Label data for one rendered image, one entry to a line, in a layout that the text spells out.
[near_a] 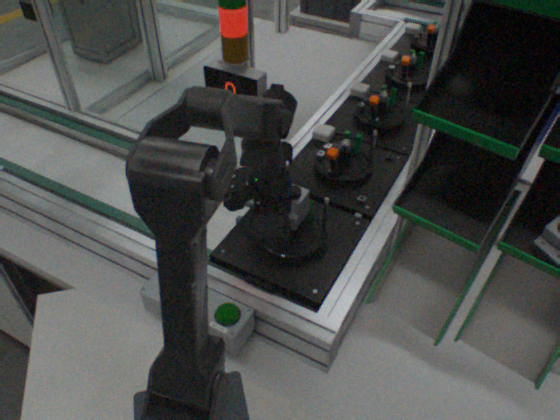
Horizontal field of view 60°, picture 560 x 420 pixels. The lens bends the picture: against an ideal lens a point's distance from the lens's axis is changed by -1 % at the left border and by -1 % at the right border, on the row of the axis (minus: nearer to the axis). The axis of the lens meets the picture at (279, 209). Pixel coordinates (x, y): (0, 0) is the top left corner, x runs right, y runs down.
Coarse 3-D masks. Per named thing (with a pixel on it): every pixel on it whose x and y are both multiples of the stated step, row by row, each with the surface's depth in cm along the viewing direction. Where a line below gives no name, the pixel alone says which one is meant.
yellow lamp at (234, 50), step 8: (224, 40) 89; (232, 40) 89; (240, 40) 89; (224, 48) 91; (232, 48) 90; (240, 48) 90; (224, 56) 92; (232, 56) 91; (240, 56) 91; (248, 56) 93
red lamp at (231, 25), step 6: (222, 12) 86; (228, 12) 85; (234, 12) 85; (240, 12) 86; (222, 18) 87; (228, 18) 86; (234, 18) 86; (240, 18) 87; (246, 18) 88; (222, 24) 88; (228, 24) 87; (234, 24) 87; (240, 24) 87; (246, 24) 89; (222, 30) 88; (228, 30) 88; (234, 30) 88; (240, 30) 88; (246, 30) 89; (228, 36) 88; (234, 36) 88; (240, 36) 89
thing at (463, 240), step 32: (544, 128) 67; (448, 160) 74; (480, 160) 73; (512, 160) 71; (416, 192) 73; (448, 192) 72; (480, 192) 71; (416, 224) 71; (448, 224) 70; (480, 224) 69
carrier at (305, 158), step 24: (312, 144) 123; (336, 144) 123; (360, 144) 114; (288, 168) 116; (312, 168) 116; (360, 168) 112; (384, 168) 116; (312, 192) 109; (336, 192) 109; (360, 192) 109; (384, 192) 109
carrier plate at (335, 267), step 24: (336, 216) 104; (240, 240) 99; (336, 240) 99; (360, 240) 101; (240, 264) 94; (264, 264) 94; (288, 264) 94; (312, 264) 94; (336, 264) 94; (288, 288) 90; (312, 288) 90
